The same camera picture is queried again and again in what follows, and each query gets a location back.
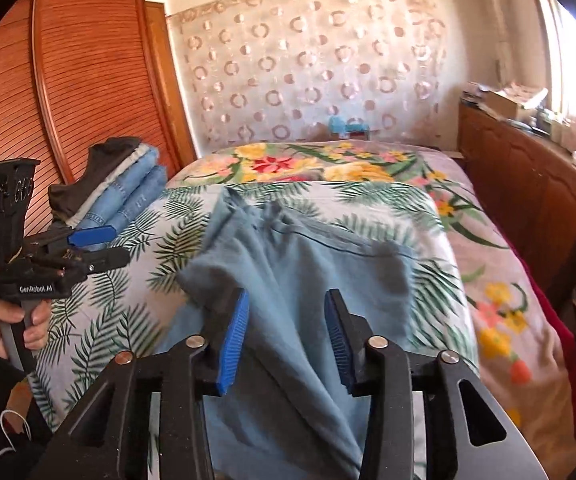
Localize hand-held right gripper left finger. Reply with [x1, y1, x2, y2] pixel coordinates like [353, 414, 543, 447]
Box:
[30, 287, 251, 480]

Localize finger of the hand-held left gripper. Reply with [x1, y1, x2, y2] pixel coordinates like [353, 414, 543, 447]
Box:
[48, 224, 117, 252]
[85, 246, 132, 275]

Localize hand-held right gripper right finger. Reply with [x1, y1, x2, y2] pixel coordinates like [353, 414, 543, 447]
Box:
[324, 288, 509, 480]

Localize blue-grey pants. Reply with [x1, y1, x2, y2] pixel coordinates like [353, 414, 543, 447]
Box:
[155, 187, 416, 480]

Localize leaf print blanket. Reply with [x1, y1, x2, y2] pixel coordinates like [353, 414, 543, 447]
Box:
[30, 180, 481, 480]

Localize stack of folded jeans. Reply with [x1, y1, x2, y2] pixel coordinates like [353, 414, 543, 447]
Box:
[48, 136, 141, 223]

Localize wooden headboard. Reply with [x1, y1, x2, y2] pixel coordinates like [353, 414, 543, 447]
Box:
[0, 0, 199, 281]

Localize floral bed sheet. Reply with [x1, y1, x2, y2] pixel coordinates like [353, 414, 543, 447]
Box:
[168, 141, 576, 466]

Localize small blue plastic object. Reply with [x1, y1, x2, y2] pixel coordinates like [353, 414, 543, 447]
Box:
[328, 115, 372, 140]

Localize red cloth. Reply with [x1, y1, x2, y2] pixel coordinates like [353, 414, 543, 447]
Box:
[540, 287, 576, 438]

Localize wooden side cabinet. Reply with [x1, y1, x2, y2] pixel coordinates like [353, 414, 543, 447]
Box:
[458, 102, 576, 441]

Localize circle pattern curtain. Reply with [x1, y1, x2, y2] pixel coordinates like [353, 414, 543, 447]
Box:
[165, 0, 451, 146]

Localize cardboard box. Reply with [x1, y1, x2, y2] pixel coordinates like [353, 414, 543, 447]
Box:
[483, 86, 550, 122]

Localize white cable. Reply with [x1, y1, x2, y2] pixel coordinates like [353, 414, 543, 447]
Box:
[0, 409, 33, 462]

